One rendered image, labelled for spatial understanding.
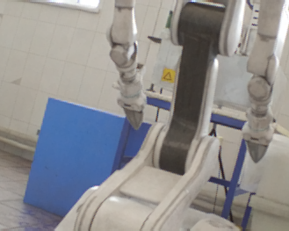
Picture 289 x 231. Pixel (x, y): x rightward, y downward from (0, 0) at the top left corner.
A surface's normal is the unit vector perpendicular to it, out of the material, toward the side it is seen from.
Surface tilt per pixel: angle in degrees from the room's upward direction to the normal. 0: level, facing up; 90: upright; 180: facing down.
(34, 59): 90
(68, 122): 90
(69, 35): 90
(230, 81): 90
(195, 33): 111
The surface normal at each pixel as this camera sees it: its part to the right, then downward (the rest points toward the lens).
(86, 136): -0.33, -0.08
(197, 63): -0.41, 0.26
